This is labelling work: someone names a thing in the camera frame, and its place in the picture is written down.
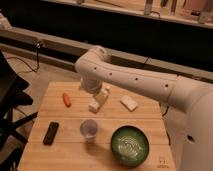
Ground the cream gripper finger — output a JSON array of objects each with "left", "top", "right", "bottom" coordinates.
[{"left": 95, "top": 89, "right": 109, "bottom": 106}]

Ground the black chair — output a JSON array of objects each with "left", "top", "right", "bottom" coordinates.
[{"left": 0, "top": 49, "right": 39, "bottom": 171}]

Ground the green ceramic bowl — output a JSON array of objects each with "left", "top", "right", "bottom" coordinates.
[{"left": 110, "top": 125, "right": 149, "bottom": 167}]

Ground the black cable on floor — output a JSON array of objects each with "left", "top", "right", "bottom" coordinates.
[{"left": 3, "top": 39, "right": 44, "bottom": 75}]

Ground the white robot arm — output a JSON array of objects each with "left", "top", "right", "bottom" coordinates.
[{"left": 75, "top": 46, "right": 213, "bottom": 171}]

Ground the orange carrot-shaped object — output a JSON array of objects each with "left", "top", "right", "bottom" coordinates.
[{"left": 62, "top": 93, "right": 71, "bottom": 107}]

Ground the white plastic bottle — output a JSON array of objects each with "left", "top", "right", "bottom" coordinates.
[{"left": 89, "top": 86, "right": 110, "bottom": 113}]

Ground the white rectangular block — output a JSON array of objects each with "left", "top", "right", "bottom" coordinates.
[{"left": 120, "top": 96, "right": 138, "bottom": 111}]

